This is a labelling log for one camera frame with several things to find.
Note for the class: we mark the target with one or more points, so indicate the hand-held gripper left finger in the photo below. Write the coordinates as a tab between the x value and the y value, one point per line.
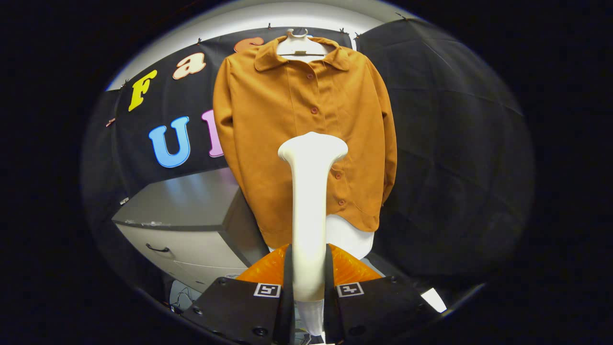
287	311

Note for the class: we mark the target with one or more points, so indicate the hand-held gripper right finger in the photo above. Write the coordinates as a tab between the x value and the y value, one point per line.
331	316

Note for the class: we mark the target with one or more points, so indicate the orange button shirt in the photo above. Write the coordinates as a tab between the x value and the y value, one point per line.
268	120

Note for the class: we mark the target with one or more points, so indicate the white mannequin torso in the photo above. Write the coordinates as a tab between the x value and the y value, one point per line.
349	237

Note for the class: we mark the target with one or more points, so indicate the grey drawer cabinet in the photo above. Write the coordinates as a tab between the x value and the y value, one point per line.
187	196

